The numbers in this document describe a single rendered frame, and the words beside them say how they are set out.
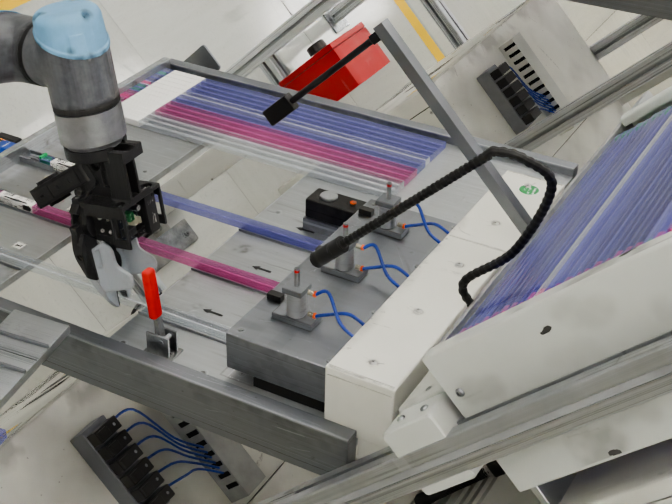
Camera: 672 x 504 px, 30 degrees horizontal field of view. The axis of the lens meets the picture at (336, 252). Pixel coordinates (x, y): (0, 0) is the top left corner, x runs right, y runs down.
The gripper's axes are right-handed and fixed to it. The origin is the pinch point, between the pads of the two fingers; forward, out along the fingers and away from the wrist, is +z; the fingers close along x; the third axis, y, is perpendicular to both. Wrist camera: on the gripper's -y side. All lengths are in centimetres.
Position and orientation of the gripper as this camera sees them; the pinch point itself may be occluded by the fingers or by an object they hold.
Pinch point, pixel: (115, 291)
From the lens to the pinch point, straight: 153.1
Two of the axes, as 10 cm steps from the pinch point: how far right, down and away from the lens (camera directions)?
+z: 1.1, 8.8, 4.7
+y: 8.7, 1.4, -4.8
